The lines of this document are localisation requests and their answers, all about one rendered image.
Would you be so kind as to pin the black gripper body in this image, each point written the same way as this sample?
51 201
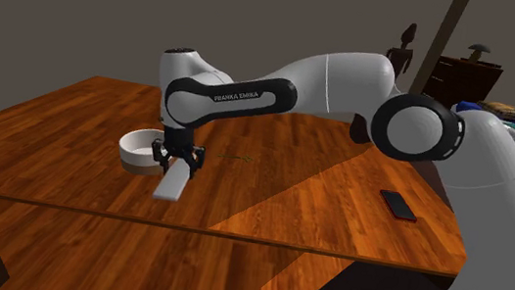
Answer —
178 138

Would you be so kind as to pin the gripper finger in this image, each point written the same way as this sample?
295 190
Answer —
197 156
159 151

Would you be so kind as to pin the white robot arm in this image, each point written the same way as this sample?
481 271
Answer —
340 88

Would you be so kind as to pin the white bowl with brown base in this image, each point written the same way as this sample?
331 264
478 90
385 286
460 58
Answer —
137 153

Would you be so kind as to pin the flat white rectangular bar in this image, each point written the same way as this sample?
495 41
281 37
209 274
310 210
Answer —
174 181

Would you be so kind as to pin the brown wooden table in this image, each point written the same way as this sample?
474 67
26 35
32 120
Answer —
70 144

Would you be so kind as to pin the black phone with red edge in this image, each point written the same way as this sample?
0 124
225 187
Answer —
398 205

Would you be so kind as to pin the dark slender figure statue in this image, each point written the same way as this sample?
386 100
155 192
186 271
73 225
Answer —
401 54

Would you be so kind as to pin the dark wooden chest of drawers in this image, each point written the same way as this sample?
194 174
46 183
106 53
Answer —
461 82

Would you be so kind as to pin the bed with blue cover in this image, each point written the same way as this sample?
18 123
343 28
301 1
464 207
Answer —
505 114

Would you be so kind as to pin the brown wooden post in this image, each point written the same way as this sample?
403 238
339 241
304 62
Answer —
441 39

